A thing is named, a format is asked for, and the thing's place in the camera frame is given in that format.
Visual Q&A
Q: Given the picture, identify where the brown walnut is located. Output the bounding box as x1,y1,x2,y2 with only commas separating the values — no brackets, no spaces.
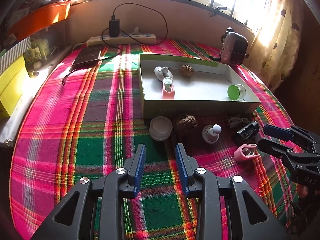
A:
175,114,197,135
180,64,194,77

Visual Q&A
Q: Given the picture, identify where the pink clip with mint cap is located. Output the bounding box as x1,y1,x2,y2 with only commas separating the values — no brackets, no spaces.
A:
162,77,175,100

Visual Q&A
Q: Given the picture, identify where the white panda phone holder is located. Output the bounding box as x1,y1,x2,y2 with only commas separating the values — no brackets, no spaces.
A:
154,66,174,82

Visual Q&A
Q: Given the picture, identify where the small black device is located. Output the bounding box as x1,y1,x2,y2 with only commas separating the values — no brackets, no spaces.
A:
236,121,260,141

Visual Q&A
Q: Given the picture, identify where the cream dotted curtain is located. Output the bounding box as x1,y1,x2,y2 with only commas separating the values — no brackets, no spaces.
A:
245,0,304,92

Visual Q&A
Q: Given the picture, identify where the grey white knob holder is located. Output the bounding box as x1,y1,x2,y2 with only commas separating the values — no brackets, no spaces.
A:
202,124,222,144

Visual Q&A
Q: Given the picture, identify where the plaid bedspread cloth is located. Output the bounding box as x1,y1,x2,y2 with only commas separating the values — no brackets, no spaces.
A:
9,39,297,239

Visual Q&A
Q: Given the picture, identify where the clear round plastic container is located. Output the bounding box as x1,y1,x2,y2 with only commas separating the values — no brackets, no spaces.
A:
149,116,173,141

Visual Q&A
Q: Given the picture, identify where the white open cardboard box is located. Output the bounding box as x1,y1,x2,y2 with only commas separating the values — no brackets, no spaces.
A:
138,54,261,119

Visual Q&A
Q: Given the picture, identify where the yellow box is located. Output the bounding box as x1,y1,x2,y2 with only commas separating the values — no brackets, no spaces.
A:
0,55,30,120

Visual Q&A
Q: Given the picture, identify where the dark smartphone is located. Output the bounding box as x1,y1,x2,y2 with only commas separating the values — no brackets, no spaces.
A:
72,45,103,66

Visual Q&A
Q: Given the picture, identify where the white power strip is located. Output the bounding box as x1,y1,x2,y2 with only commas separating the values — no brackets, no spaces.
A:
86,34,157,46

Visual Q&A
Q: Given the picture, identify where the black charger adapter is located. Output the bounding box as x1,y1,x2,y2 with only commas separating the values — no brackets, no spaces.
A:
109,19,120,37

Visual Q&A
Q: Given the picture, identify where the orange plastic tray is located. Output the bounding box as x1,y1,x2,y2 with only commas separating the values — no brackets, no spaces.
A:
7,1,71,41

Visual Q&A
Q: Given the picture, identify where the tangled beige string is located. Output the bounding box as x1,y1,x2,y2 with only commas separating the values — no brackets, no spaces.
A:
227,116,251,128

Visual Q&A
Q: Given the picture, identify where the black charging cable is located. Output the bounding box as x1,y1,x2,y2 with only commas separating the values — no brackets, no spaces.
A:
62,2,169,86

